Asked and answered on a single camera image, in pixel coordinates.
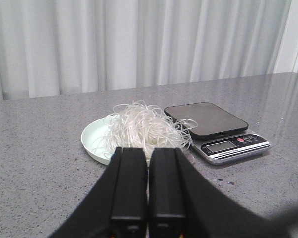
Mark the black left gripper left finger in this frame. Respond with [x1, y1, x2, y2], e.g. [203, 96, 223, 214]
[50, 147, 147, 238]

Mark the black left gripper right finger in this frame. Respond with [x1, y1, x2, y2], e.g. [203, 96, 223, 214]
[149, 148, 290, 238]

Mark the white vermicelli noodle bundle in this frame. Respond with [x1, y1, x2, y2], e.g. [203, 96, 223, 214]
[91, 100, 198, 159]

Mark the silver black kitchen scale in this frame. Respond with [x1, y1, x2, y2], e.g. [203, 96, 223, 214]
[164, 102, 272, 165]

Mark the light green round plate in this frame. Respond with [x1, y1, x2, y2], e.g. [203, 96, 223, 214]
[80, 114, 152, 167]

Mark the white pleated curtain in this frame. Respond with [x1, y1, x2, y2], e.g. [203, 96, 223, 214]
[0, 0, 298, 100]

